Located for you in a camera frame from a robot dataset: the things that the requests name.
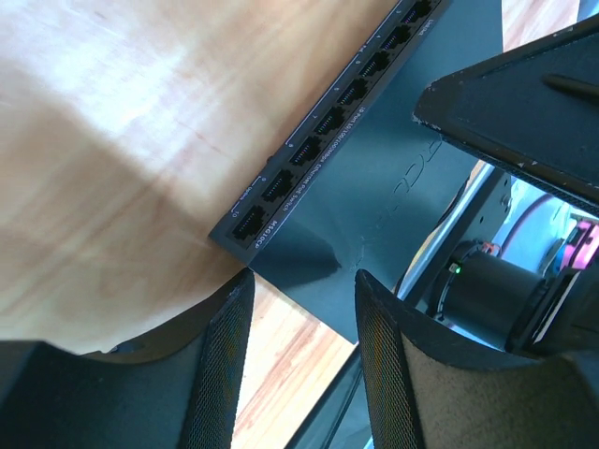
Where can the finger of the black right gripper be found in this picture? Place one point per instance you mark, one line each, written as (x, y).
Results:
(532, 112)

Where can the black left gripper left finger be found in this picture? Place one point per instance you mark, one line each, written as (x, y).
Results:
(175, 386)

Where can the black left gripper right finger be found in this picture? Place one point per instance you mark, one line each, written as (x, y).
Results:
(430, 387)

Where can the black network switch box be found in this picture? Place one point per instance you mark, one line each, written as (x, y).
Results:
(359, 184)

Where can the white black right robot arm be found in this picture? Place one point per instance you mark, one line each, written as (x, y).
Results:
(519, 311)

